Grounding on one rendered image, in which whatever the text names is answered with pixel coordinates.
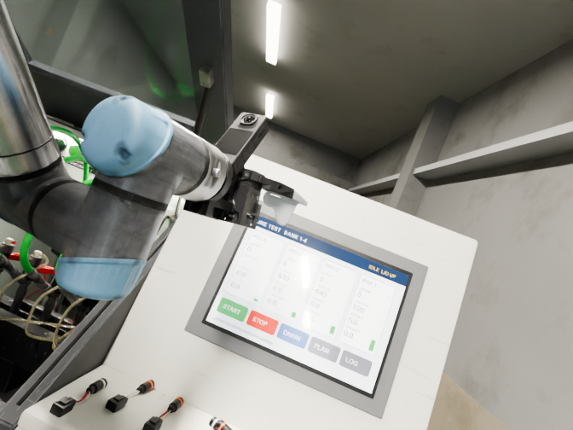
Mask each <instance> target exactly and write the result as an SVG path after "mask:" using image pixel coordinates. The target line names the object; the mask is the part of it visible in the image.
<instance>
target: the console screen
mask: <svg viewBox="0 0 573 430"><path fill-rule="evenodd" d="M258 204H259V205H262V207H261V211H260V214H259V217H258V222H257V226H256V229H255V230H254V229H250V228H247V227H245V226H241V225H238V224H234V225H233V227H232V229H231V231H230V232H229V235H228V237H227V240H226V241H225V243H224V245H223V248H222V250H221V252H220V254H219V256H218V258H217V261H216V263H215V264H214V266H213V269H212V271H211V274H210V275H209V277H208V279H207V281H206V284H205V286H204V288H203V290H202V292H201V294H200V297H199V299H198V301H197V303H196V305H195V307H194V309H193V311H192V314H191V316H190V318H189V319H188V322H187V324H186V326H185V329H184V330H185V331H187V332H189V333H190V334H194V335H196V336H198V337H200V338H201V339H204V340H207V341H209V342H211V343H213V344H215V345H217V346H221V347H222V348H224V349H226V350H229V351H231V352H233V353H235V354H238V355H240V356H242V357H244V358H247V359H249V360H251V361H253V362H255V363H258V364H260V365H262V366H264V367H266V368H268V369H272V370H274V371H275V372H277V373H279V374H282V375H284V376H286V377H289V378H291V379H293V380H295V381H298V382H300V383H302V384H304V385H306V386H309V387H311V388H313V389H316V390H317V391H319V392H323V393H325V394H326V395H328V396H330V397H333V398H336V399H337V400H340V401H342V402H344V403H346V404H349V405H351V406H353V407H355V408H358V409H359V410H362V411H364V412H367V413H368V414H370V415H374V416H376V417H378V418H379V419H382V417H383V414H384V412H385V406H386V404H387V401H388V398H389V395H390V392H391V388H392V384H393V381H394V379H395V376H396V371H397V368H398V365H399V362H400V359H401V356H402V351H403V348H404V346H405V343H406V339H407V337H408V332H409V329H410V326H411V323H412V321H413V317H414V313H415V310H416V306H417V304H418V301H419V298H420V293H421V290H422V288H423V284H424V281H425V277H426V273H427V271H428V266H426V265H423V264H420V263H418V262H415V261H413V260H411V259H407V258H405V257H403V256H401V255H398V254H396V253H392V252H390V251H387V250H385V249H383V248H381V247H377V246H375V245H373V244H370V243H368V242H365V241H362V240H360V239H357V238H355V237H353V236H351V235H347V234H345V233H343V232H340V231H338V230H335V229H332V228H330V227H327V226H326V225H323V224H319V223H317V222H315V221H312V220H310V219H307V218H304V217H302V216H299V215H297V214H295V213H293V214H292V216H291V218H290V220H289V222H288V223H287V224H286V225H279V224H278V223H277V222H276V216H275V210H274V209H273V208H271V207H269V206H266V205H265V204H264V203H263V200H259V202H258Z"/></svg>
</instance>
